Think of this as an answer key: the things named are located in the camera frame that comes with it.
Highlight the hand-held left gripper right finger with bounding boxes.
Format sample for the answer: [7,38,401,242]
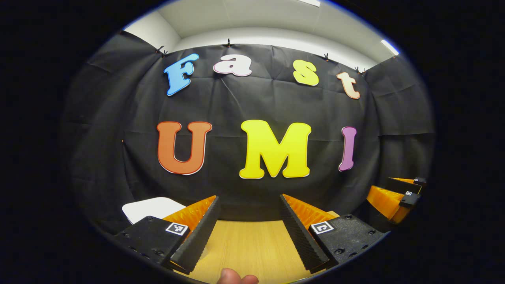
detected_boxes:
[280,193,389,273]

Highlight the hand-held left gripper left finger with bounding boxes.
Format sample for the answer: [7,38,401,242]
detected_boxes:
[114,195,221,275]

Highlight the white desktop garbage bin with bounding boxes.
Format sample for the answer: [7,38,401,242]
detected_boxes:
[122,197,187,225]

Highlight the wooden desktop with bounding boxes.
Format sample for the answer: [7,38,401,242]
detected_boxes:
[174,210,340,284]

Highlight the black backdrop cloth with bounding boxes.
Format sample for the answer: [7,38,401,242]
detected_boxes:
[61,31,436,237]

